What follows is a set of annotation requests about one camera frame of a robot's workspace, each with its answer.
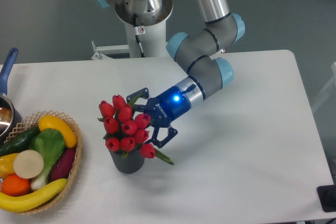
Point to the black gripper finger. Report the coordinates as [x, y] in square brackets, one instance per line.
[161, 136]
[132, 99]

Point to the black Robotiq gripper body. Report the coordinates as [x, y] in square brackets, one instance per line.
[167, 107]

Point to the red tulip bouquet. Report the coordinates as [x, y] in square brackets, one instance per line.
[126, 130]

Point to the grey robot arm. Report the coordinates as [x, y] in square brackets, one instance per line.
[205, 76]

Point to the dark grey ribbed vase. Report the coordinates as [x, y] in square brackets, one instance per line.
[129, 164]

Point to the green bok choy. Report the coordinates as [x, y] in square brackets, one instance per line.
[50, 144]

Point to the purple sweet potato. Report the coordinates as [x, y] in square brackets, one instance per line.
[64, 165]

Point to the woven wicker basket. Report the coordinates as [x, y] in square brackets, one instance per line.
[33, 120]

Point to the green cucumber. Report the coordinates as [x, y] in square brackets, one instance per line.
[20, 142]

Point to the beige round disc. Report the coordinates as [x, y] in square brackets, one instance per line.
[28, 164]

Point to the yellow bell pepper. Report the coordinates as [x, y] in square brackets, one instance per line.
[6, 165]

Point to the orange fruit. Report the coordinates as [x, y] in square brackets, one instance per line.
[15, 186]

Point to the black device at edge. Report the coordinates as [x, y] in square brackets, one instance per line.
[326, 195]

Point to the yellow banana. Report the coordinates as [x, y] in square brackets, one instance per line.
[32, 200]

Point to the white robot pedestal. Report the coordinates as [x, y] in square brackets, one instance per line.
[145, 25]

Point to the blue handled saucepan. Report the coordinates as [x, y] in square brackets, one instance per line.
[9, 115]

